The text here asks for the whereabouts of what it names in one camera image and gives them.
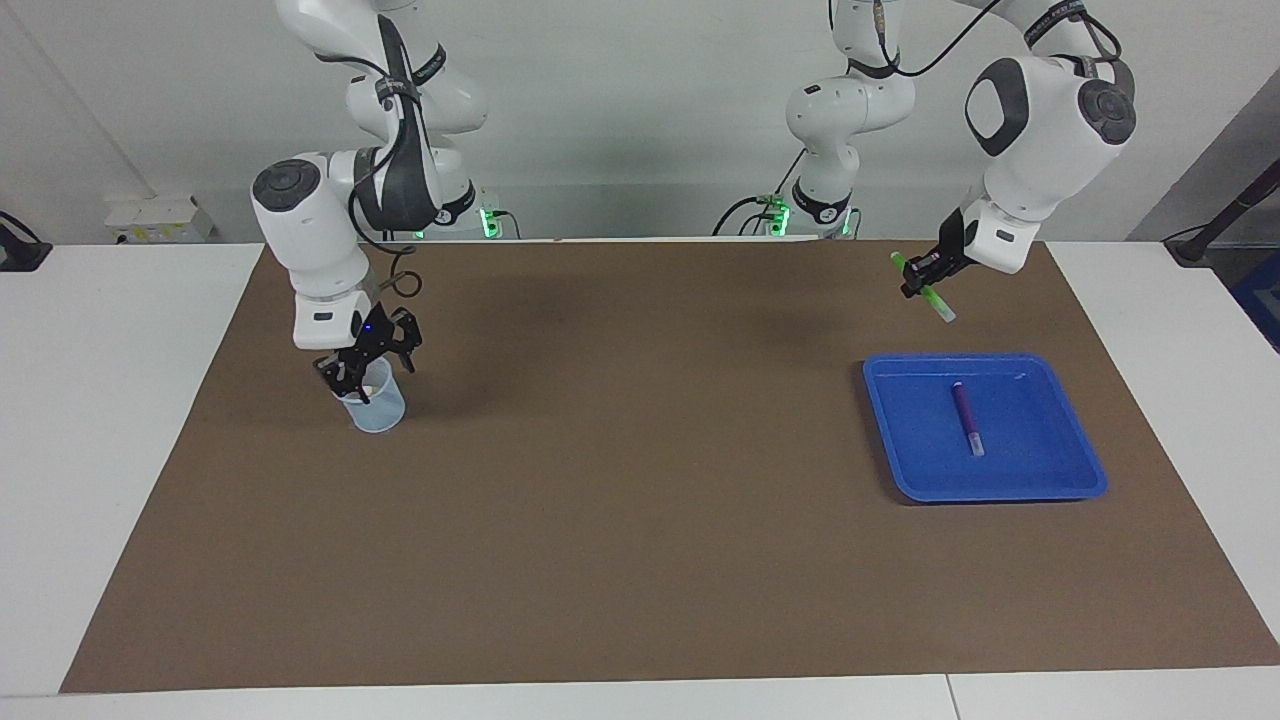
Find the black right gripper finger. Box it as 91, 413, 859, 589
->
384, 308, 425, 377
316, 350, 374, 407

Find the green pen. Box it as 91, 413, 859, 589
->
889, 250, 959, 325

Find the purple pen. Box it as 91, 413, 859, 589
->
949, 381, 987, 459

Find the blue plastic tray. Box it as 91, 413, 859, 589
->
862, 352, 1109, 503

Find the translucent plastic cup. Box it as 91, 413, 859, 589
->
332, 355, 407, 434

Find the white socket box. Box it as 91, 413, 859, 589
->
105, 195, 216, 244

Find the black stand leg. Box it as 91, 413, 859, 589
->
1165, 158, 1280, 268

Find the brown table mat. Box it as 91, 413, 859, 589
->
60, 238, 1280, 694

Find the blue box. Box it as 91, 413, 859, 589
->
1232, 250, 1280, 353

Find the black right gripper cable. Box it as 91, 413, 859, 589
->
348, 10, 425, 299

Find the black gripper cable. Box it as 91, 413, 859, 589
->
348, 10, 425, 299
873, 0, 1123, 83

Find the black base cable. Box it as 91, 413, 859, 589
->
712, 148, 813, 238

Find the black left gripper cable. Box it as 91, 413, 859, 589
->
873, 0, 1123, 83

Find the black clamp mount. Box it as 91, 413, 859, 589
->
0, 212, 53, 273

